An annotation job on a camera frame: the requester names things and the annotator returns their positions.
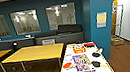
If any metal frame rack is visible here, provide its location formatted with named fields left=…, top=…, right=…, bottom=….
left=111, top=3, right=130, bottom=37

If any small black speaker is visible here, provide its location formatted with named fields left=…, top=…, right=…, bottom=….
left=10, top=40, right=20, bottom=52

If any orange game paddle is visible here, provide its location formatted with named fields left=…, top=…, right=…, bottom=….
left=61, top=61, right=74, bottom=71

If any cardboard box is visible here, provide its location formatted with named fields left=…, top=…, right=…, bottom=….
left=110, top=34, right=126, bottom=48

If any red black game paddle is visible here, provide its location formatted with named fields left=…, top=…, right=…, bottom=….
left=83, top=41, right=96, bottom=49

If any brown wooden door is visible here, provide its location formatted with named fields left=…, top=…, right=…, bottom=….
left=105, top=0, right=125, bottom=38

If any black sofa cushion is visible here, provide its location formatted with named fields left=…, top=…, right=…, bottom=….
left=56, top=20, right=84, bottom=36

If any pale framed wall sign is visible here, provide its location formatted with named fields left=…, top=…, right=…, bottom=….
left=94, top=11, right=110, bottom=29

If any orange bowl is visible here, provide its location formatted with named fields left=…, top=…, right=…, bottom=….
left=72, top=43, right=87, bottom=54

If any white bench sign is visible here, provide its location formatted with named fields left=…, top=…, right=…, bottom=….
left=41, top=38, right=56, bottom=47

